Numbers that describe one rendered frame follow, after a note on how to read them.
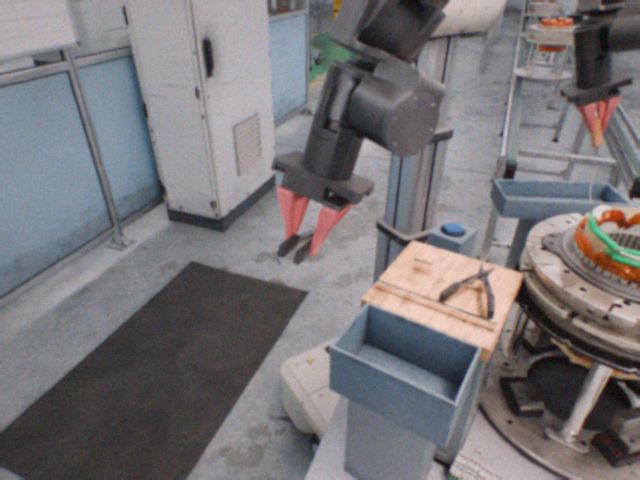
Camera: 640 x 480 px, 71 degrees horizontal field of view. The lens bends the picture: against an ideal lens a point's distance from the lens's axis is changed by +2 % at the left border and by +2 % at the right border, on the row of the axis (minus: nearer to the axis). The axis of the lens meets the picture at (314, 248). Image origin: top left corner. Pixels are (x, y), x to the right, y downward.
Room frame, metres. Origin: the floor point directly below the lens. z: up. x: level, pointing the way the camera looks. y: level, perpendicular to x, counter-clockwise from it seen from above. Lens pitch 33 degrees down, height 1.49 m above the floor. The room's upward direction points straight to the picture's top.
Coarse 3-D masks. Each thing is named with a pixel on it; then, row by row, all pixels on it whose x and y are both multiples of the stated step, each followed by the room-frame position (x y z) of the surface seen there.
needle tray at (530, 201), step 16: (496, 192) 0.91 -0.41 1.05; (512, 192) 0.94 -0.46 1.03; (528, 192) 0.93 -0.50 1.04; (544, 192) 0.93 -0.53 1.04; (560, 192) 0.93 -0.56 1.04; (576, 192) 0.92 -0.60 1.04; (592, 192) 0.92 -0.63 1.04; (608, 192) 0.90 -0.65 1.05; (496, 208) 0.88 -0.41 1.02; (512, 208) 0.84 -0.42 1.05; (528, 208) 0.83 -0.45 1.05; (544, 208) 0.83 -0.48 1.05; (560, 208) 0.83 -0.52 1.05; (576, 208) 0.82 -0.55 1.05; (592, 208) 0.82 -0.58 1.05; (528, 224) 0.86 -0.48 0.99; (512, 240) 0.92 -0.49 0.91; (512, 256) 0.90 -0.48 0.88
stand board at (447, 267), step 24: (408, 264) 0.60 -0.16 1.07; (456, 264) 0.60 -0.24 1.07; (408, 288) 0.54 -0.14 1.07; (432, 288) 0.54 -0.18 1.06; (504, 288) 0.54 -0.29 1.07; (408, 312) 0.48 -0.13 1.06; (432, 312) 0.48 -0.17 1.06; (480, 312) 0.48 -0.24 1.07; (504, 312) 0.48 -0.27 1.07; (456, 336) 0.43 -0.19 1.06; (480, 336) 0.43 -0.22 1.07
